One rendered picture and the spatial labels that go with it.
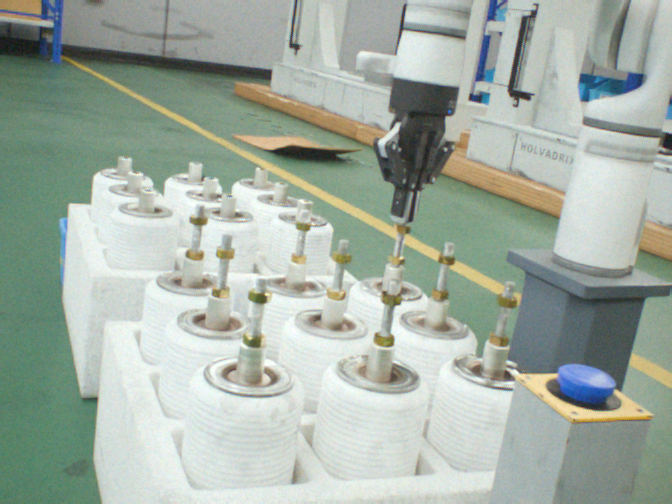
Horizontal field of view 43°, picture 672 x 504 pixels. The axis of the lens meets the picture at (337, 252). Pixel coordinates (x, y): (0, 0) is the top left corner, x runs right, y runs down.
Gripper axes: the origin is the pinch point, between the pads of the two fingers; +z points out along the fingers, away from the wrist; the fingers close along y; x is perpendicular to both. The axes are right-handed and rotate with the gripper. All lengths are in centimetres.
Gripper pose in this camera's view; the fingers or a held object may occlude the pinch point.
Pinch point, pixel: (405, 205)
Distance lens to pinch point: 97.4
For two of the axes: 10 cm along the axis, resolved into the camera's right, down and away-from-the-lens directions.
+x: -7.3, -2.7, 6.3
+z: -1.5, 9.6, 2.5
